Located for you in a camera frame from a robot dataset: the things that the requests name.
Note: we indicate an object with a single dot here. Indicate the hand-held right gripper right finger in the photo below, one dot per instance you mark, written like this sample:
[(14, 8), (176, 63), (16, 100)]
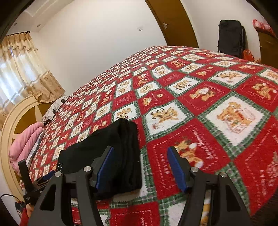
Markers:
[(177, 169)]

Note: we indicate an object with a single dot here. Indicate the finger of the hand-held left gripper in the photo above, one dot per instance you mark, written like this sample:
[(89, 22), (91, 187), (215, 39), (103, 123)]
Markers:
[(46, 177), (23, 173)]

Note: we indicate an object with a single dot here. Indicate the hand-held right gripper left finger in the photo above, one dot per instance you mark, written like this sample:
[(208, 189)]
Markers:
[(105, 167)]

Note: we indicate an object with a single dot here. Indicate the black pants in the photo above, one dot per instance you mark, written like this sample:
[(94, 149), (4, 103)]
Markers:
[(117, 152)]

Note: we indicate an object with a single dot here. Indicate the person's left forearm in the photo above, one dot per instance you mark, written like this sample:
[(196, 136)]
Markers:
[(26, 217)]

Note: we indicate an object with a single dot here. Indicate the folded pink quilt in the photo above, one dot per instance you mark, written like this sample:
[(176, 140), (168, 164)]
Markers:
[(23, 143)]

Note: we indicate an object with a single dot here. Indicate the cream and brown headboard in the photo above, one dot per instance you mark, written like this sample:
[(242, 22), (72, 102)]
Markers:
[(19, 113)]

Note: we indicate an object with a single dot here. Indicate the red checked printed bedspread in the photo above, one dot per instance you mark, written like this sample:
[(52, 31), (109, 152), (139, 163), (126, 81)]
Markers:
[(195, 97)]

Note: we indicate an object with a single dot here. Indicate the beige patterned curtain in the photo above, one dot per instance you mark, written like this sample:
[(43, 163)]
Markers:
[(23, 71)]

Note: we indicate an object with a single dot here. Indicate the red plastic bag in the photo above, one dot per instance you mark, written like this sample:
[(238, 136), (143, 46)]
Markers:
[(249, 56)]

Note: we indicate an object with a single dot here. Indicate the dark curtain rod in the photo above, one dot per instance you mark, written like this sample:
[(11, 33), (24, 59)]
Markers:
[(19, 33)]

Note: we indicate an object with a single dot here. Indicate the black folding chair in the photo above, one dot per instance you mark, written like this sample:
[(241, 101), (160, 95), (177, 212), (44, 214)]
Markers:
[(230, 37)]

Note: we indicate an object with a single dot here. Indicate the brown wooden door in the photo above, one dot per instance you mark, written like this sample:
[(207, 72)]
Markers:
[(173, 21)]

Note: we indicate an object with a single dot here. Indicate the brown wooden cabinet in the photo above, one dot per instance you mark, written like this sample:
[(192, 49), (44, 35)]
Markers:
[(269, 50)]

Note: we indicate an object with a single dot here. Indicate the red checked cloth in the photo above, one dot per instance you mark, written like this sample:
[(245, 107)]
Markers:
[(262, 26)]

